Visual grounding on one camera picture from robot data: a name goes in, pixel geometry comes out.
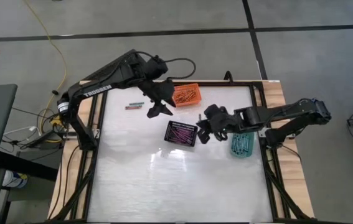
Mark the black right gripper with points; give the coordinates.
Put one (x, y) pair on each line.
(221, 119)

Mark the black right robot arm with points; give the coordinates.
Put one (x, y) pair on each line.
(288, 116)

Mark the black curved bracket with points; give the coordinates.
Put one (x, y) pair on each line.
(228, 72)

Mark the black plastic basket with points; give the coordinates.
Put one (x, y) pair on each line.
(180, 124)

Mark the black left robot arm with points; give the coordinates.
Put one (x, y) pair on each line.
(98, 90)

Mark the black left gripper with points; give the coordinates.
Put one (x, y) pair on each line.
(160, 90)

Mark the white bucket with label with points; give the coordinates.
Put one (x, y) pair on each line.
(14, 180)

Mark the orange plastic basket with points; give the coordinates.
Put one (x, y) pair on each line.
(188, 104)

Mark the teal plastic bin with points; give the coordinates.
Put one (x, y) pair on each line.
(248, 154)

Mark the black aluminium table frame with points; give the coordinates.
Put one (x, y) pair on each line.
(226, 83)

